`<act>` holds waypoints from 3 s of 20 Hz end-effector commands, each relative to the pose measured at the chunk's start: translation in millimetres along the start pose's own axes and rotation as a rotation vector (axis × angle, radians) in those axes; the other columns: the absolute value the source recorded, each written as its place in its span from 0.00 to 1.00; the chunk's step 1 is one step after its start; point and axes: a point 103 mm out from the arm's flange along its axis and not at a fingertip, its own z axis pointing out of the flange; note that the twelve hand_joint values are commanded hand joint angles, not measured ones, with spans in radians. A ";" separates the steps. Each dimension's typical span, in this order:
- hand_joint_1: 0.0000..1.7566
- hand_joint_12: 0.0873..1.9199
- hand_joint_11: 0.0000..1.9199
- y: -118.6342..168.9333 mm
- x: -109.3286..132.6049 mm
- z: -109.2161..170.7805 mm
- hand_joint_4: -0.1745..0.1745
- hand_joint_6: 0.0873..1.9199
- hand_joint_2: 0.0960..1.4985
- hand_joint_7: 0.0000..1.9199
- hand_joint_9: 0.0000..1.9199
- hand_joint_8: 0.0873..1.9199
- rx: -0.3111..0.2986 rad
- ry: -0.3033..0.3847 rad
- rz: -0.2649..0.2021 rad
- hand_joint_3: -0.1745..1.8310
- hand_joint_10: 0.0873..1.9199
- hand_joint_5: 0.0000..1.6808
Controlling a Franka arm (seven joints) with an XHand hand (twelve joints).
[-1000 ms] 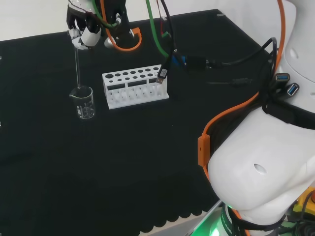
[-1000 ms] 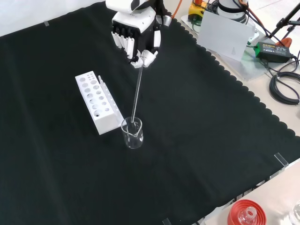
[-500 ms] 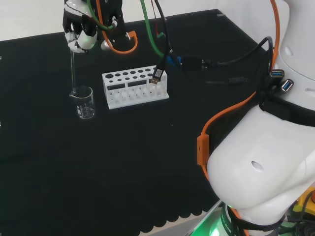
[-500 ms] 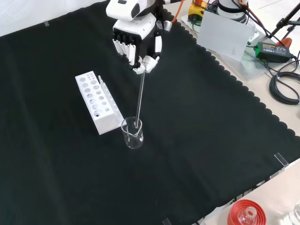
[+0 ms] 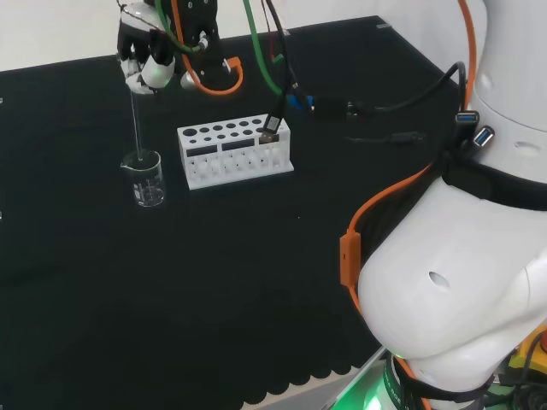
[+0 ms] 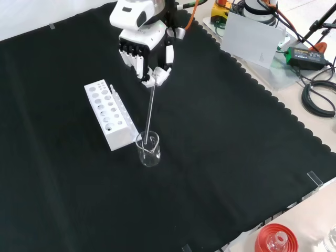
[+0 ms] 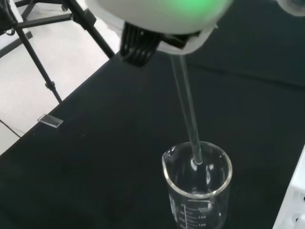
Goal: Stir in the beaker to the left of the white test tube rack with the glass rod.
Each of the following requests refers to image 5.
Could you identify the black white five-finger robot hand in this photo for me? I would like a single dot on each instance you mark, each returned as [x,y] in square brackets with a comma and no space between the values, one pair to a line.
[141,47]

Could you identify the clear glass rod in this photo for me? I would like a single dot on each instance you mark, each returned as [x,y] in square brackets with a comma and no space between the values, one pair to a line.
[137,128]

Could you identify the small clear glass beaker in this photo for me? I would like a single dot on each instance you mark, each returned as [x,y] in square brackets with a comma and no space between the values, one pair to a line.
[149,188]

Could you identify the white test tube rack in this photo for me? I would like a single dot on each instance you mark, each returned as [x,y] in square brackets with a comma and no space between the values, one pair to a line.
[239,171]

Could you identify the black bench cloth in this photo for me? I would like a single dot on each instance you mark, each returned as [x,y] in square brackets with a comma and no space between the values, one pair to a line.
[171,277]

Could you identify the blue usb plug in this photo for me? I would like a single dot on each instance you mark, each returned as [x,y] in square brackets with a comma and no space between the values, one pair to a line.
[484,136]
[468,117]

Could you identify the yellow stop button box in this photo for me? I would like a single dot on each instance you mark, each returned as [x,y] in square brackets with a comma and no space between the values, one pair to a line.
[523,361]

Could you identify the black wrist mount block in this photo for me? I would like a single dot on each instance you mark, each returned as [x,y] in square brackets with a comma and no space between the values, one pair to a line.
[201,21]

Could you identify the translucent base plate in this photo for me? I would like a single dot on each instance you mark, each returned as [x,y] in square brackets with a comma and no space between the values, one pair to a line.
[350,384]

